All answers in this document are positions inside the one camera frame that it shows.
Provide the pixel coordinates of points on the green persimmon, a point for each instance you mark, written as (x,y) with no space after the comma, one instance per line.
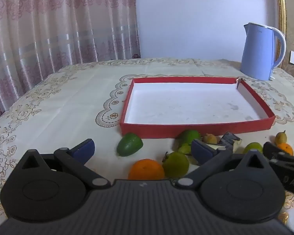
(175,164)
(252,147)

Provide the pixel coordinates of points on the green cucumber end piece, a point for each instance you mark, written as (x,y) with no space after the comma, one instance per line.
(129,145)

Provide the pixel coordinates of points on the cream embroidered tablecloth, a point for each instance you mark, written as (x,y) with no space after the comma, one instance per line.
(63,107)

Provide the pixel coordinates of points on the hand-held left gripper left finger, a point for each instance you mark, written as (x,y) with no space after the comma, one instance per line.
(84,150)

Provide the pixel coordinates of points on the orange mandarin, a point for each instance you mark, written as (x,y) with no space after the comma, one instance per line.
(145,170)
(285,148)

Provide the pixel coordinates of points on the green cucumber cylinder piece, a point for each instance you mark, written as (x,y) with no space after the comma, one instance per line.
(190,137)

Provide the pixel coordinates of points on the gold wall moulding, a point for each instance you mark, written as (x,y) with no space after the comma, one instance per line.
(281,5)

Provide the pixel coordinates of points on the red cardboard box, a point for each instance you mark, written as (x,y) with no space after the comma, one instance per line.
(186,102)

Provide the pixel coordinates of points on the small brown fruit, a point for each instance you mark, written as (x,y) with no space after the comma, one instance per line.
(209,138)

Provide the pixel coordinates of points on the blue electric kettle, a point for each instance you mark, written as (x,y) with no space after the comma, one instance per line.
(257,53)

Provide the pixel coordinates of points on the small yellow-green fruit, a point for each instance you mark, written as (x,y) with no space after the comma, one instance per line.
(281,137)

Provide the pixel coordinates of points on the pink patterned curtain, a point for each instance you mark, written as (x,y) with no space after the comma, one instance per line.
(51,29)

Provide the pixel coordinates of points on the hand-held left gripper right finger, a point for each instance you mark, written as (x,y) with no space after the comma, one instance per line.
(201,151)

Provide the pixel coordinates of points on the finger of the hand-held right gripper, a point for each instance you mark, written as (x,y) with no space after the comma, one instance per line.
(274,150)

